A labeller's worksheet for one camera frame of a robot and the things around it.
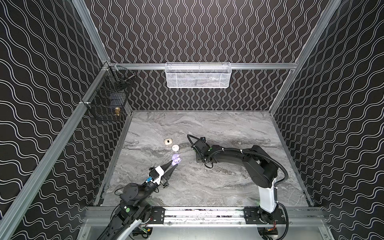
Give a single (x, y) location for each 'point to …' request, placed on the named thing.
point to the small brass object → (117, 110)
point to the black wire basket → (108, 97)
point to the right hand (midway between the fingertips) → (202, 157)
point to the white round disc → (175, 147)
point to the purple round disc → (176, 159)
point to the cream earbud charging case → (168, 141)
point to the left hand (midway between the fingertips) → (175, 163)
